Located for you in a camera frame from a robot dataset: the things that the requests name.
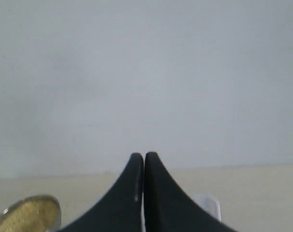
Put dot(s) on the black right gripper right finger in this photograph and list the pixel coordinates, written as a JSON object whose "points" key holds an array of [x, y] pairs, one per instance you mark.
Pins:
{"points": [[167, 208]]}

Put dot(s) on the steel bowl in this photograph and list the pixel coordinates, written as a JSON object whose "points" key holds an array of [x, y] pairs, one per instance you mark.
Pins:
{"points": [[56, 226]]}

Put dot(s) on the yellow millet grains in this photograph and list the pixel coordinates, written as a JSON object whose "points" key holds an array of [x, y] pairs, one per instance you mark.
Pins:
{"points": [[31, 216]]}

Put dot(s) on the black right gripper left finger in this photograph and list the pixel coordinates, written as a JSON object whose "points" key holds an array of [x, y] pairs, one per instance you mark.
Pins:
{"points": [[119, 210]]}

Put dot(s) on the white rectangular plastic tray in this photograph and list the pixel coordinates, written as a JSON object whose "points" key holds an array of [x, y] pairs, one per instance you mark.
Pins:
{"points": [[208, 203]]}

